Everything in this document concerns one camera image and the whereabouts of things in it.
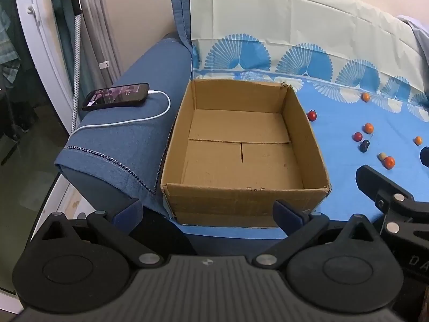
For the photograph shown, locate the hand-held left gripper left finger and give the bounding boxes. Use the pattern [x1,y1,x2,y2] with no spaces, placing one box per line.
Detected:
[32,199,165,269]

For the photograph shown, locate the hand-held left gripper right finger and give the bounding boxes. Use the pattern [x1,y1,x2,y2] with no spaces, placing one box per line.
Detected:
[252,199,383,269]

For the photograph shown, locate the brown cardboard box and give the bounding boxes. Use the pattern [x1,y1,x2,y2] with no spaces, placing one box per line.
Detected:
[160,80,332,229]

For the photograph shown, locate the blue fabric sofa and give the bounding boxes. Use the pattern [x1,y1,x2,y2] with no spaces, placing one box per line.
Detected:
[54,0,202,222]

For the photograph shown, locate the black smartphone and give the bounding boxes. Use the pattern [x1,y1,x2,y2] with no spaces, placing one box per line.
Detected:
[81,83,150,112]

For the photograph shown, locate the grey cloth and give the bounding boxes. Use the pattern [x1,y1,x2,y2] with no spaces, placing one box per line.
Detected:
[397,15,429,61]

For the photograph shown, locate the dark shoes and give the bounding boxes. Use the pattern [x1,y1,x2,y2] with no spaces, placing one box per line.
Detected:
[16,114,31,133]

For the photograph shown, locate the blue fan-print sheet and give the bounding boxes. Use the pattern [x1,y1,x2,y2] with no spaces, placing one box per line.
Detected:
[177,0,429,240]

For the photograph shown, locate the teal cloth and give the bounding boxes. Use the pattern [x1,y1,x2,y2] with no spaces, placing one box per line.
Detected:
[50,0,79,108]

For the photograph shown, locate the grey curtain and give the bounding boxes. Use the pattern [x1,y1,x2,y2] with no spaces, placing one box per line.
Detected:
[80,0,122,88]

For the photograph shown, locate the white charging cable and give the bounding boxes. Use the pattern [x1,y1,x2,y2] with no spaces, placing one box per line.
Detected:
[72,90,171,139]

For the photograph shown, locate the black and white braided cord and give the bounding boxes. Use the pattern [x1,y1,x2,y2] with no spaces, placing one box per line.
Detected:
[71,13,83,135]

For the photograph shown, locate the white door frame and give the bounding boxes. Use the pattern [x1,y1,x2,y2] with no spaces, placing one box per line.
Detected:
[13,0,83,128]

